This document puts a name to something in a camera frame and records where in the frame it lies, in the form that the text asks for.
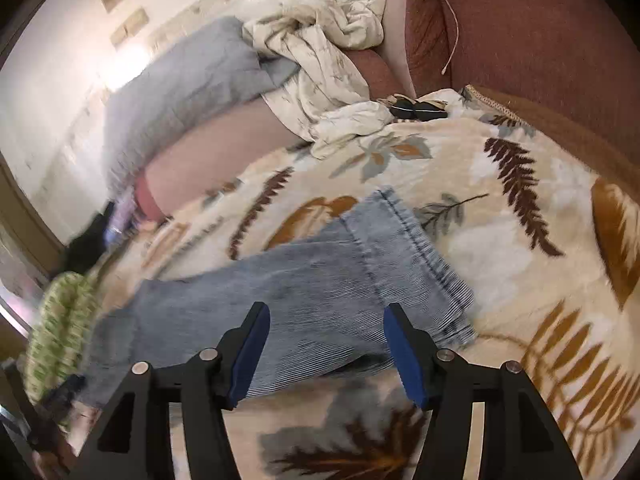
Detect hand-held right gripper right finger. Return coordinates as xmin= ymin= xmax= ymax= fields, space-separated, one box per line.
xmin=383 ymin=303 xmax=583 ymax=480

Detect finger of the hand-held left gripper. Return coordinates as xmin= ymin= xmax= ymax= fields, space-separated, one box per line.
xmin=42 ymin=374 xmax=88 ymax=413

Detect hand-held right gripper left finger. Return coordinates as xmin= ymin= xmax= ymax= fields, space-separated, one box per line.
xmin=67 ymin=301 xmax=271 ymax=480

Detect blue denim pants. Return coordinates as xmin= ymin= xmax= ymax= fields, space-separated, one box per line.
xmin=75 ymin=186 xmax=476 ymax=408

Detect green patterned cloth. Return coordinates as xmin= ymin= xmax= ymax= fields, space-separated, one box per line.
xmin=22 ymin=271 xmax=106 ymax=406

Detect cream leaf-print blanket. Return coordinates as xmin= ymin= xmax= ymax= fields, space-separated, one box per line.
xmin=65 ymin=87 xmax=640 ymax=480

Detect dark cloth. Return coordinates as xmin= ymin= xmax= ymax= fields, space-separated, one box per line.
xmin=65 ymin=200 xmax=121 ymax=273

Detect purple plastic bag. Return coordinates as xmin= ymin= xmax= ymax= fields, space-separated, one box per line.
xmin=107 ymin=195 xmax=151 ymax=241

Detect pink long pillow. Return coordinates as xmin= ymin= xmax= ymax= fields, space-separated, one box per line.
xmin=135 ymin=95 xmax=311 ymax=223

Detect small black pouch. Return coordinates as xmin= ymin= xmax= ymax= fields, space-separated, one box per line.
xmin=377 ymin=94 xmax=448 ymax=122

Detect grey pillow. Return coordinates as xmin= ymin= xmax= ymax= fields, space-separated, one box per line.
xmin=102 ymin=16 xmax=301 ymax=196

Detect brown cloth with woven trim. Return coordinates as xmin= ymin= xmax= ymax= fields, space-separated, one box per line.
xmin=462 ymin=85 xmax=640 ymax=186

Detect white floral bed sheet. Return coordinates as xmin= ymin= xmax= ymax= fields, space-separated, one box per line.
xmin=242 ymin=0 xmax=396 ymax=161

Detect red-brown upholstered sofa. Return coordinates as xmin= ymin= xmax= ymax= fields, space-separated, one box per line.
xmin=350 ymin=0 xmax=640 ymax=171

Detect wooden door frame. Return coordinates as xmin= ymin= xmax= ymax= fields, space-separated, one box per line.
xmin=0 ymin=155 xmax=66 ymax=261

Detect thin white cable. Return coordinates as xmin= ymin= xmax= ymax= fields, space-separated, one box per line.
xmin=407 ymin=0 xmax=461 ymax=76

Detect beige wall plaque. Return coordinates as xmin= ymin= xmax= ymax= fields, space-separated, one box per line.
xmin=110 ymin=7 xmax=151 ymax=43

